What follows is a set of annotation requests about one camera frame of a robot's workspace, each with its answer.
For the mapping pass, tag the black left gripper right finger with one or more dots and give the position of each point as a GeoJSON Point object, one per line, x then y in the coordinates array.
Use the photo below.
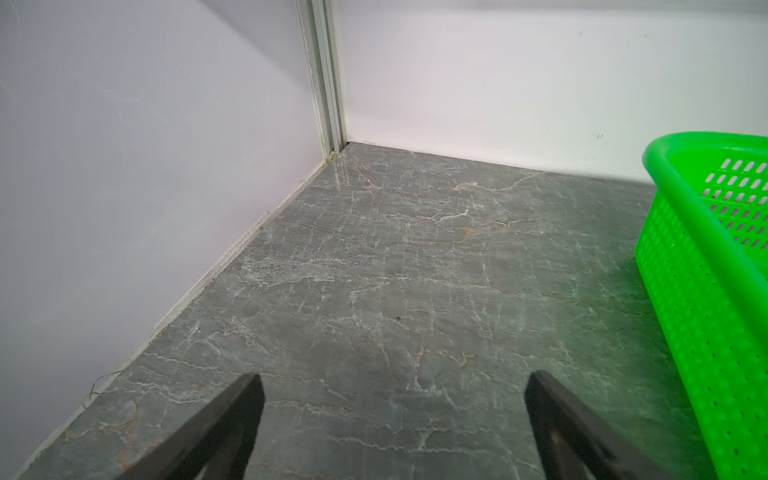
{"type": "Point", "coordinates": [573, 442]}

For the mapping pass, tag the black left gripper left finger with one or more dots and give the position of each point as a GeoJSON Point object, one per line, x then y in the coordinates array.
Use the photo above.
{"type": "Point", "coordinates": [216, 443]}

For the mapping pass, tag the green plastic basket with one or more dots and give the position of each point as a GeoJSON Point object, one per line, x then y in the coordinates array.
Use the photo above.
{"type": "Point", "coordinates": [702, 255]}

